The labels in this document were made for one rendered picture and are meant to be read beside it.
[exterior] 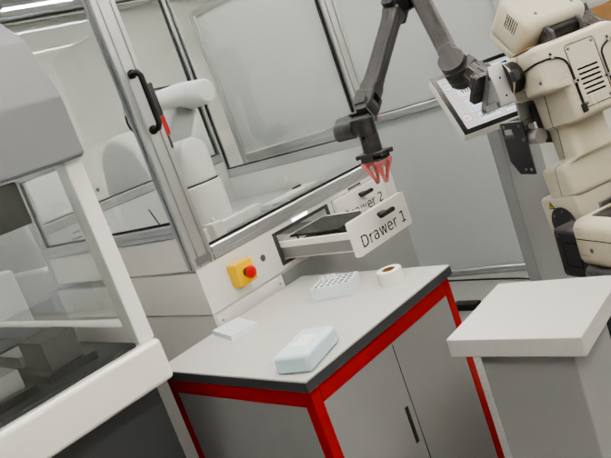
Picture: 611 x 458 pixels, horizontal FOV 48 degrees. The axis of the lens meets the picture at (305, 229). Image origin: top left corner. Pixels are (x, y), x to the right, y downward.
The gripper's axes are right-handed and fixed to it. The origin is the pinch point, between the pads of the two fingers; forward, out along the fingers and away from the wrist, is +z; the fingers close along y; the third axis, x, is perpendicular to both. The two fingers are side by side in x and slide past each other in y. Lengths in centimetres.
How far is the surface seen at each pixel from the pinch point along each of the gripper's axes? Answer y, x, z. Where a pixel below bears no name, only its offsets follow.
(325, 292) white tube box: 4.6, 32.6, 22.3
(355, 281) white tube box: -1.1, 25.3, 22.3
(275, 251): 36.0, 18.6, 13.8
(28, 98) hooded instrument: 12, 91, -49
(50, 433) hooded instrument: 10, 114, 17
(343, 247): 9.1, 15.5, 15.3
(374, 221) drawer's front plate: 2.4, 6.1, 10.8
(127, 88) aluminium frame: 38, 50, -48
